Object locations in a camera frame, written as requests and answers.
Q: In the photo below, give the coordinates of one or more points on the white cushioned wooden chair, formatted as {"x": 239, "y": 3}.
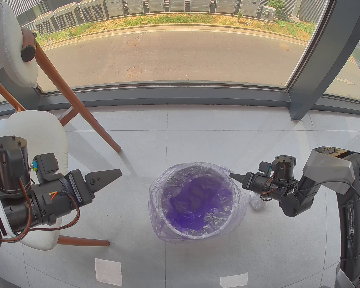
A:
{"x": 33, "y": 130}

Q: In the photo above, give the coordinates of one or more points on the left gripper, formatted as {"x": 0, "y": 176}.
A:
{"x": 48, "y": 202}

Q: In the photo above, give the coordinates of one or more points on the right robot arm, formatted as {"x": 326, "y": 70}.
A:
{"x": 327, "y": 168}

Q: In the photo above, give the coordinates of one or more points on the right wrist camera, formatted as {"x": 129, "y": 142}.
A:
{"x": 264, "y": 166}

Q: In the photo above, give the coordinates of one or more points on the purple plastic bag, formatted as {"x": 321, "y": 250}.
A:
{"x": 198, "y": 202}

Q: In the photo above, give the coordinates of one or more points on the crumpled clear printed wrapper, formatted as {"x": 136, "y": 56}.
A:
{"x": 255, "y": 202}

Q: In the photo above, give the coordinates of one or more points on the white trash bin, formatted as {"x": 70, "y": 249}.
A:
{"x": 161, "y": 199}

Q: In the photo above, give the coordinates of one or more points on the window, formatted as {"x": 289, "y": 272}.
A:
{"x": 168, "y": 96}

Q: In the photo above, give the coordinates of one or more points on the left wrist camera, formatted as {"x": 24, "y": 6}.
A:
{"x": 46, "y": 165}

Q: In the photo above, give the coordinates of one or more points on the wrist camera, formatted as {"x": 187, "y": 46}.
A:
{"x": 264, "y": 166}
{"x": 46, "y": 165}

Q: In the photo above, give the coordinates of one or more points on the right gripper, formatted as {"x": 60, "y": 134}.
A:
{"x": 258, "y": 183}

